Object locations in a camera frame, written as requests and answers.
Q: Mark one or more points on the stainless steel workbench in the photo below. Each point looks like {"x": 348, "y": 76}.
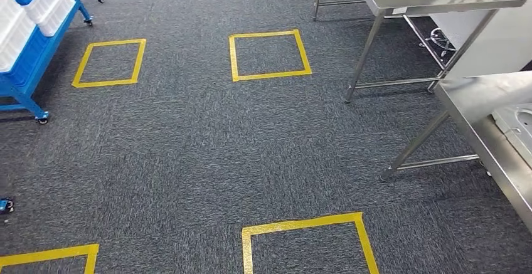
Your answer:
{"x": 465, "y": 102}

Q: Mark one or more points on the chrome stool base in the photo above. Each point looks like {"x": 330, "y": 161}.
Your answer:
{"x": 439, "y": 41}

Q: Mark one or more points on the yellow floor tape square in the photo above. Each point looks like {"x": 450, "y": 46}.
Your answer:
{"x": 299, "y": 223}
{"x": 50, "y": 253}
{"x": 270, "y": 75}

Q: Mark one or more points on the machined aluminium fixture plate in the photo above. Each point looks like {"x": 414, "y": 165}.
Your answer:
{"x": 519, "y": 131}

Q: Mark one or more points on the white cabinet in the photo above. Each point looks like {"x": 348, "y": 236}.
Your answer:
{"x": 498, "y": 43}

